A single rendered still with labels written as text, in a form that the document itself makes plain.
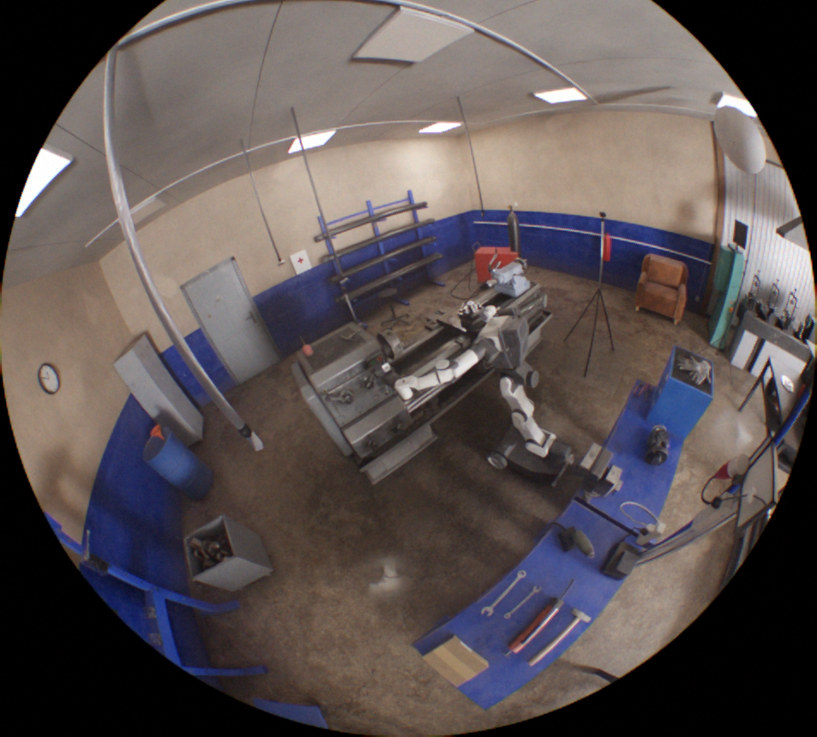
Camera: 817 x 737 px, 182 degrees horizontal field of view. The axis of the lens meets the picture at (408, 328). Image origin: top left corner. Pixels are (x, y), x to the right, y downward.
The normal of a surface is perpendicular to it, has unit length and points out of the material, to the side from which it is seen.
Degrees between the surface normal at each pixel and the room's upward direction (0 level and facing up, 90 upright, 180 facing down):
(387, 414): 32
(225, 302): 90
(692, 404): 90
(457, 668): 0
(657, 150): 90
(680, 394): 90
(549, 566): 0
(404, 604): 0
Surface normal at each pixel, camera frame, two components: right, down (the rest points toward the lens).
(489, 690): -0.22, -0.83
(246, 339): 0.58, 0.31
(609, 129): -0.79, 0.47
